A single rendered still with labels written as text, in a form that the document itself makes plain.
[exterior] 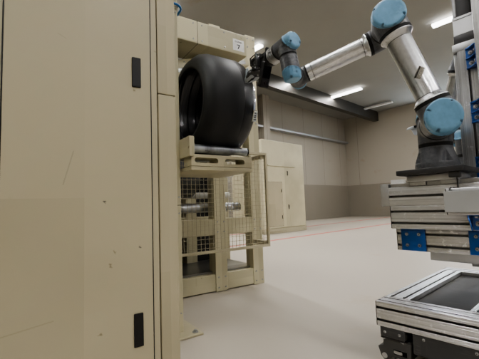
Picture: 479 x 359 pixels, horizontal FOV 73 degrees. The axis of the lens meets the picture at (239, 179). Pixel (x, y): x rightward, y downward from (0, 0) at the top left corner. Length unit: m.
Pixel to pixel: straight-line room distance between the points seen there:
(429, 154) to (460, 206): 0.26
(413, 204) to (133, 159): 1.04
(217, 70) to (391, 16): 0.79
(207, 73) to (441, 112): 1.03
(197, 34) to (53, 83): 1.54
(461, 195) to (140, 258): 0.98
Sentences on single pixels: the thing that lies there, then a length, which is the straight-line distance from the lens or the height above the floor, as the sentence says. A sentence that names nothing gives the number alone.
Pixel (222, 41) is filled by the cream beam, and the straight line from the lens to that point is 2.34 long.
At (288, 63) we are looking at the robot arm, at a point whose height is 1.17.
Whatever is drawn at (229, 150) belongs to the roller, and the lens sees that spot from 1.71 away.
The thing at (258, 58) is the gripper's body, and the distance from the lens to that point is 1.59.
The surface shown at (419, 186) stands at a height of 0.66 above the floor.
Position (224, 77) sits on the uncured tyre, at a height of 1.24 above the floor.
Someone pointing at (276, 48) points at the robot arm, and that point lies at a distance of 1.47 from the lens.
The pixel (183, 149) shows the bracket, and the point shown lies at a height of 0.89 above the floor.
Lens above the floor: 0.61
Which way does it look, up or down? 5 degrees up
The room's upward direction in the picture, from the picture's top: 2 degrees counter-clockwise
